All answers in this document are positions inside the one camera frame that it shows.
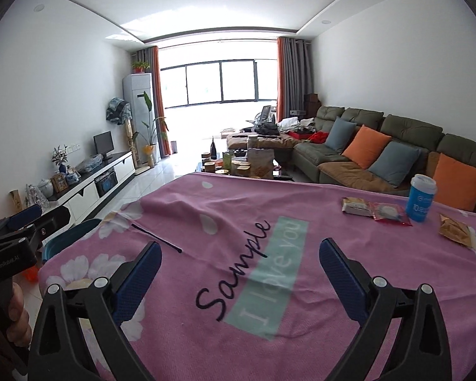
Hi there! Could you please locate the left hand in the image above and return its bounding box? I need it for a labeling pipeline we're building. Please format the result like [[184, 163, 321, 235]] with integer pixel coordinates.
[[7, 282, 32, 347]]

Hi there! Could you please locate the dark blue chair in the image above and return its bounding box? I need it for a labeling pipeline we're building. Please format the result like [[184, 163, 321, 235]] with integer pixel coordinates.
[[42, 218, 101, 263]]

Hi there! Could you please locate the white black tv cabinet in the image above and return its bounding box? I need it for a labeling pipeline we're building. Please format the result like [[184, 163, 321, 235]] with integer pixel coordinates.
[[43, 151, 136, 245]]

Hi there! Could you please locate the small gold snack wrapper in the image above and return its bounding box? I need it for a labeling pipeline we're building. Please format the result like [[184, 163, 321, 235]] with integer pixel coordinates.
[[439, 213, 472, 248]]

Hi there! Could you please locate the small black monitor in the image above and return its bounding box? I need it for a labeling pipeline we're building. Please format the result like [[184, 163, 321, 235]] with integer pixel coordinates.
[[93, 131, 114, 160]]

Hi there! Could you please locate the red clear snack packet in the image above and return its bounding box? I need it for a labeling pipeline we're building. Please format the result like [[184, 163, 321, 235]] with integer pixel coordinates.
[[370, 202, 412, 226]]

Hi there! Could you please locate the beige snack packet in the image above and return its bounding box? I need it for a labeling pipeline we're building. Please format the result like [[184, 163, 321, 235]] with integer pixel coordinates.
[[342, 197, 373, 217]]

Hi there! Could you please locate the blue white lidded cup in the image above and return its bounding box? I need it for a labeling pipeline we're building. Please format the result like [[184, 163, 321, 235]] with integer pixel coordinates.
[[406, 174, 438, 223]]

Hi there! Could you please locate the tall green potted plant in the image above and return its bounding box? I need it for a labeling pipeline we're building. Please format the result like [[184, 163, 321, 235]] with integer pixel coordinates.
[[132, 90, 165, 168]]

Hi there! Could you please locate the orange cushion near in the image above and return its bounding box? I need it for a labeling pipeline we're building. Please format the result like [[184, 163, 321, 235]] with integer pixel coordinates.
[[433, 154, 476, 211]]

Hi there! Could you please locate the orange cushion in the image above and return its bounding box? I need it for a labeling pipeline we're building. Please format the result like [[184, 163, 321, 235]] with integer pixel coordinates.
[[342, 126, 391, 170], [433, 154, 476, 211]]

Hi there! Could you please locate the grey blue cushion near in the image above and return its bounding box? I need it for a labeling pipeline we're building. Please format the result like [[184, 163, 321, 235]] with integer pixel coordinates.
[[368, 141, 420, 187]]

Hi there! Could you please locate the grey blue cushion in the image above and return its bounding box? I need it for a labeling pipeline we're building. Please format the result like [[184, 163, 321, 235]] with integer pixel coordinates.
[[368, 141, 420, 187], [325, 118, 357, 153]]

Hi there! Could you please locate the pink floral tablecloth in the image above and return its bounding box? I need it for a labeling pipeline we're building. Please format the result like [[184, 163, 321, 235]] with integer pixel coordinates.
[[39, 173, 476, 380]]

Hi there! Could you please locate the green brown sectional sofa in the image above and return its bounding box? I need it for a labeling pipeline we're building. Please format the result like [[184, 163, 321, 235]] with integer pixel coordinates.
[[227, 106, 476, 212]]

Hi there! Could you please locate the orange cushion far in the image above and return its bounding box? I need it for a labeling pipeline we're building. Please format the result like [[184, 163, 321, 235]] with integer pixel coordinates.
[[342, 126, 391, 170]]

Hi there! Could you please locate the grey blue cushion far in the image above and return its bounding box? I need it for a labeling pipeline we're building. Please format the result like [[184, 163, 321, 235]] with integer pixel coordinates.
[[325, 118, 357, 153]]

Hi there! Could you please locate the orange grey left curtain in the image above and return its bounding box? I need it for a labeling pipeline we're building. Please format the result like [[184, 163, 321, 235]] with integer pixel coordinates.
[[131, 46, 172, 158]]

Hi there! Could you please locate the orange grey curtain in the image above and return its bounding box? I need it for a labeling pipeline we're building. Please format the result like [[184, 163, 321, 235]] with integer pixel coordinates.
[[277, 37, 314, 121], [131, 46, 172, 158]]

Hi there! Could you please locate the brown paper bag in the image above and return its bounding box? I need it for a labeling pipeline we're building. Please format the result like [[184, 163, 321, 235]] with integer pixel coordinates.
[[247, 149, 275, 179]]

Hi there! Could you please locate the orange grey right curtain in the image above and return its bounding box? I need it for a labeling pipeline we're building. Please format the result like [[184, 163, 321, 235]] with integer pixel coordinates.
[[277, 37, 314, 121]]

